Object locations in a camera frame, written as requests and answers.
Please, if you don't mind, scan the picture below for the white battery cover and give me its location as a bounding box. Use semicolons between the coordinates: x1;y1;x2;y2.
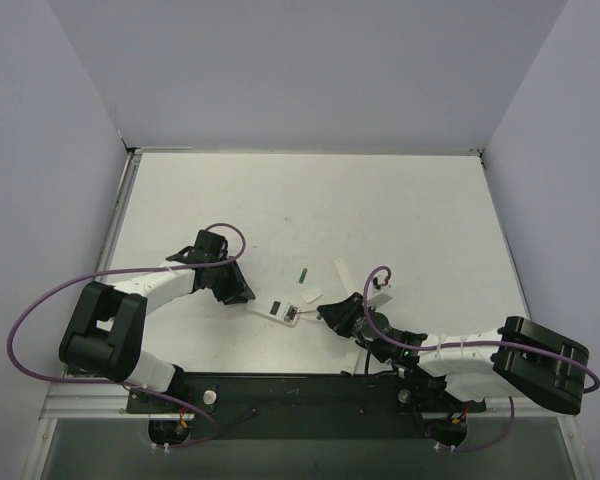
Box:
301;288;323;304

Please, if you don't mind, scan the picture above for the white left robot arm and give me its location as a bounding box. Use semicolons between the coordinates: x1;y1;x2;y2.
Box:
59;227;256;412

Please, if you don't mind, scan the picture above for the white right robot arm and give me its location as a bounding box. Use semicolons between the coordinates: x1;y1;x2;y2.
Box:
317;293;589;415

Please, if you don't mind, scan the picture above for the white plastic tray strip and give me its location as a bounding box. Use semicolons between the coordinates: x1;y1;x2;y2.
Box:
333;258;356;296

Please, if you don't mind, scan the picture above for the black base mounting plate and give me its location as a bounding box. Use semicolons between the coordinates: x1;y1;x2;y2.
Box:
126;371;486;440

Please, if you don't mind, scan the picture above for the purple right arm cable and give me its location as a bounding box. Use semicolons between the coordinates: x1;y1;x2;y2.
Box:
362;264;600;454

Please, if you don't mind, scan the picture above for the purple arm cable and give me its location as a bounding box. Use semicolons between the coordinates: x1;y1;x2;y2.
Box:
5;222;247;449
362;264;600;454

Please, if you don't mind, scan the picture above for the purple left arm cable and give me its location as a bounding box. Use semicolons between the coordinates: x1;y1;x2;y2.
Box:
5;222;247;449

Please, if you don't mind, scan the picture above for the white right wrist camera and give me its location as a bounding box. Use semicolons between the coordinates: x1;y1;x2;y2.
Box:
367;278;393;309

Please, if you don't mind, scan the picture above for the aluminium frame rail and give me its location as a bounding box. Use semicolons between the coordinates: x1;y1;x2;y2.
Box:
39;372;579;421

